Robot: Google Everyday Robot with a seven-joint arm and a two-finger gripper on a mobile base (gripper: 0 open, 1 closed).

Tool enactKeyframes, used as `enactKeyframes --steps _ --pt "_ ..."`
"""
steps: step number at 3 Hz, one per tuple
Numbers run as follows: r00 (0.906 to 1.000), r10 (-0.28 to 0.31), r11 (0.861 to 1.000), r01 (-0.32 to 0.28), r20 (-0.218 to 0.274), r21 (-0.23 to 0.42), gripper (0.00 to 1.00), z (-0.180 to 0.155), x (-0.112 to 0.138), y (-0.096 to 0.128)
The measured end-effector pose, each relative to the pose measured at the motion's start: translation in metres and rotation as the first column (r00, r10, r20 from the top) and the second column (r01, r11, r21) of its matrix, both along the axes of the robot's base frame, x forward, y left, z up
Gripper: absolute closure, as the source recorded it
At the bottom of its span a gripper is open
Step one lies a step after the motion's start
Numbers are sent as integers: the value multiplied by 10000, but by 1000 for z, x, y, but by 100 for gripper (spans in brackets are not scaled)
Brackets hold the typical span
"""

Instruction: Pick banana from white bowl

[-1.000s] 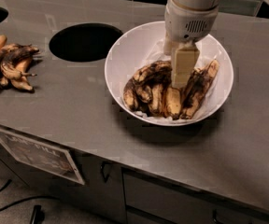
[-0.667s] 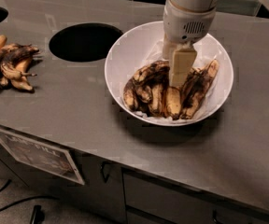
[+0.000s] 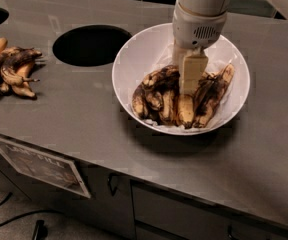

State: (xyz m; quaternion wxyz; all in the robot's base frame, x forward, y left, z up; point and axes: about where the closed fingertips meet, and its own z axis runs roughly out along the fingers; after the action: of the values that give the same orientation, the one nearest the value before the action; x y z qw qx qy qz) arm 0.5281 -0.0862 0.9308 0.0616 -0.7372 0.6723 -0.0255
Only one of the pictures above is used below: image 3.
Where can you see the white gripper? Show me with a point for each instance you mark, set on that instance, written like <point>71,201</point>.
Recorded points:
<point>194,29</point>

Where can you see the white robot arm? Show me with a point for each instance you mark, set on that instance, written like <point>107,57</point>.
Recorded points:
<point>216,7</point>

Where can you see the white paper bowl liner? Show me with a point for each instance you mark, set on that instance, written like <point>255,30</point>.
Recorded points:
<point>154,99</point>

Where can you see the right blackened banana in bowl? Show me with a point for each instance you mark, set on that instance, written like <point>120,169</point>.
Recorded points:
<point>212,88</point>

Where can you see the white round bowl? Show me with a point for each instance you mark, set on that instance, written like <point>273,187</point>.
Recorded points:
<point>152,49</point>

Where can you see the middle yellow banana in bowl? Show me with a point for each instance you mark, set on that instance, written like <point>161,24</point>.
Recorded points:
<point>185,112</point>

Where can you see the small spotted banana in bowl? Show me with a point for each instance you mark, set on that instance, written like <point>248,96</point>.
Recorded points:
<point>167,112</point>

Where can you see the left dark banana in bowl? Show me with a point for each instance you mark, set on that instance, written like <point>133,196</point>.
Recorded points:
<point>139,104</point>

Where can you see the lower yellow banana on counter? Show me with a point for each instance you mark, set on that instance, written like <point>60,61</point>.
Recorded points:
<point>24,90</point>

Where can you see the top black banana on counter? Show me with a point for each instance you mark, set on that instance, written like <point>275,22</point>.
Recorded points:
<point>12,63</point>

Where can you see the grey cabinet drawer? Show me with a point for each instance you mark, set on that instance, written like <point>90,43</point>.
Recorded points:
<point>161,215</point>

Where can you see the framed landfill sign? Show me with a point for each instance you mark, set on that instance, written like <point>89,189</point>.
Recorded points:
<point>44,166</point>

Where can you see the black object on floor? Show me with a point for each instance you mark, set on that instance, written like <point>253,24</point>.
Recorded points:
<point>40,231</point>

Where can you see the black cabinet door handle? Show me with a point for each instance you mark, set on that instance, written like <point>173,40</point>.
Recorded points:
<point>112,183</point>

